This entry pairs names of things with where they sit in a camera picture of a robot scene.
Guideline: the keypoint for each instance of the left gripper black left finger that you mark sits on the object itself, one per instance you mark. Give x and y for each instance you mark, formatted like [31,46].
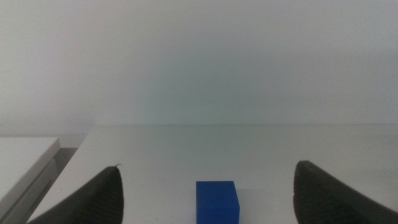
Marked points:
[96,202]

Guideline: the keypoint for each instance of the white side table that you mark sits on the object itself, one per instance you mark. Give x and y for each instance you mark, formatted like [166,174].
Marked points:
[21,161]

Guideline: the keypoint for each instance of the blue cube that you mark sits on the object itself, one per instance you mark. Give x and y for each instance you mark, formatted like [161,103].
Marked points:
[217,202]

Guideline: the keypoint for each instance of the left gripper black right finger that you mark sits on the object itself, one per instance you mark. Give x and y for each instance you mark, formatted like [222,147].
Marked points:
[326,199]

